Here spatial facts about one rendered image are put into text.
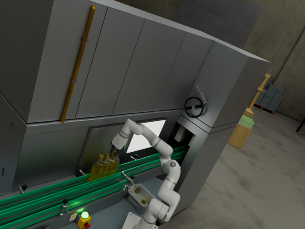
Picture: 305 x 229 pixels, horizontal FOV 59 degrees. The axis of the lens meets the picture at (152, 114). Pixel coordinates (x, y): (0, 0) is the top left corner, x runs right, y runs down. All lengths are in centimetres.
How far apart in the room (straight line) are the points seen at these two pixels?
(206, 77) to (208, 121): 43
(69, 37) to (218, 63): 150
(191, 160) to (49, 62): 179
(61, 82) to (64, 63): 11
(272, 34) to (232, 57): 964
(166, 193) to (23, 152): 94
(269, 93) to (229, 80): 915
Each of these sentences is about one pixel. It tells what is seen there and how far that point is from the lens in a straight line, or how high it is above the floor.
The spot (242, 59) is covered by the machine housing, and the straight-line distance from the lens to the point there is 251.
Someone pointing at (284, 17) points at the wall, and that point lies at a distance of 1223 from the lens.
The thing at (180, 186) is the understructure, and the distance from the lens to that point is 296.
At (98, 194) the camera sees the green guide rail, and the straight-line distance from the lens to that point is 202.
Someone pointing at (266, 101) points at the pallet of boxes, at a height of 38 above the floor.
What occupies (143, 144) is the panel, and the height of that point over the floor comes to 105.
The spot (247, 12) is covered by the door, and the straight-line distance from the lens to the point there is 1192.
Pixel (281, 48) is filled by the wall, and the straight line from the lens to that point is 1228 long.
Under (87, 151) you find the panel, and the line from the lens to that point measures 205.
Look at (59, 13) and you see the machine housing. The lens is 147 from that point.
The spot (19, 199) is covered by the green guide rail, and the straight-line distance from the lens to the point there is 188.
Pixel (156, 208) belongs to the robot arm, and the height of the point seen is 110.
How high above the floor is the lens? 225
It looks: 22 degrees down
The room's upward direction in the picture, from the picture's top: 23 degrees clockwise
